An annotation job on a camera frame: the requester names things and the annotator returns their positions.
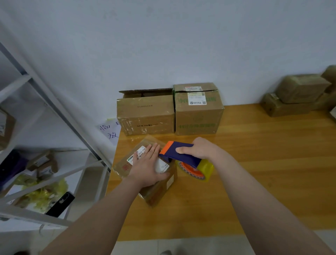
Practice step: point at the person's right hand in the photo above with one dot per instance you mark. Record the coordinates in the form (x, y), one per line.
(204, 150)

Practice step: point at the person's left hand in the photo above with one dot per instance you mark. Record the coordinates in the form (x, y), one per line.
(146, 171)

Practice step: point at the cube red-printed cardboard box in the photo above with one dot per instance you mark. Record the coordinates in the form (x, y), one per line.
(157, 192)

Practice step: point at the blue orange tape dispenser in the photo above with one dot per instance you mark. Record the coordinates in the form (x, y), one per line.
(178, 152)

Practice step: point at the stack of cardboard boxes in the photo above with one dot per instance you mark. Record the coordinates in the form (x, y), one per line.
(144, 110)

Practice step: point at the box barcode label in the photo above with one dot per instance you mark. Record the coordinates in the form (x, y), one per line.
(286, 109)

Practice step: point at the small open-flap cardboard box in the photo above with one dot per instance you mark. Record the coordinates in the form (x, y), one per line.
(302, 88)

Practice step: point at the small brown cardboard box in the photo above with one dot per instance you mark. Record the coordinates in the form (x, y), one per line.
(326, 99)

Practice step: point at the person's left forearm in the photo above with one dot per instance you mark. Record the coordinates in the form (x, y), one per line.
(86, 223)

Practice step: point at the person's right forearm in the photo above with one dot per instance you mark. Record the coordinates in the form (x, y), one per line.
(275, 213)

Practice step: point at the wooden table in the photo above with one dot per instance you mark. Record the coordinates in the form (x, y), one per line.
(283, 163)

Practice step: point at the white perforated clog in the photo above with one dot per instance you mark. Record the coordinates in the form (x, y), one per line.
(167, 252)

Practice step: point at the black mobile phone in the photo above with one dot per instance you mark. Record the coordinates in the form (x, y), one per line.
(60, 204)

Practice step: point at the small open carton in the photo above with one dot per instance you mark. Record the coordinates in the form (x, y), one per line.
(43, 160)

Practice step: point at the yellow plastic bag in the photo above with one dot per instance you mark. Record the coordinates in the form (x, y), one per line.
(44, 193)

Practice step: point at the grey metal shelf rack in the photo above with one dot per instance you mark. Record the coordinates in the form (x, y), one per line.
(31, 215)

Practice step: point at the dark blue bag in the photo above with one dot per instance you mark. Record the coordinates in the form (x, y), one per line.
(11, 168)

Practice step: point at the large worn shelf carton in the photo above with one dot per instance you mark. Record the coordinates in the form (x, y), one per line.
(6, 129)

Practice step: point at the white paper wall sign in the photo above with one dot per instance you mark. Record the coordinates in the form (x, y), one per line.
(110, 131)

